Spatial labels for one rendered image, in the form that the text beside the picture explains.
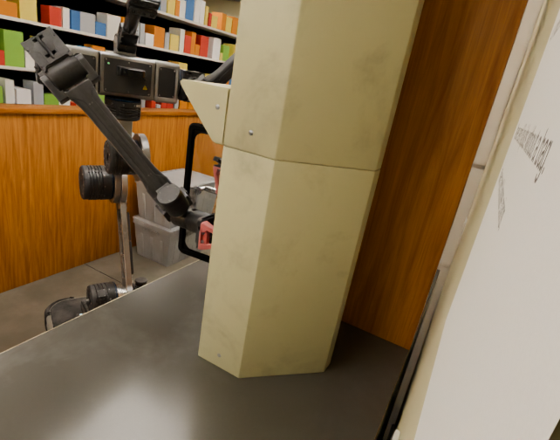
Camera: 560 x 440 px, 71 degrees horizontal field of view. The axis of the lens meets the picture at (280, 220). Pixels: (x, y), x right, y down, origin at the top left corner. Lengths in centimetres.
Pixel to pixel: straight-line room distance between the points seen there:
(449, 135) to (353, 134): 30
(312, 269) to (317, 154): 23
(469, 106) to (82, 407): 96
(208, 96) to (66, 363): 60
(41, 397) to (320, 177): 64
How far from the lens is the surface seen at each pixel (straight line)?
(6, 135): 274
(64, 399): 87
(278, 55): 68
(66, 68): 107
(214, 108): 75
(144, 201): 323
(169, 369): 91
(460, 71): 97
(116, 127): 105
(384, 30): 73
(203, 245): 92
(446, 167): 97
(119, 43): 168
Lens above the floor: 154
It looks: 19 degrees down
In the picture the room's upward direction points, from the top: 10 degrees clockwise
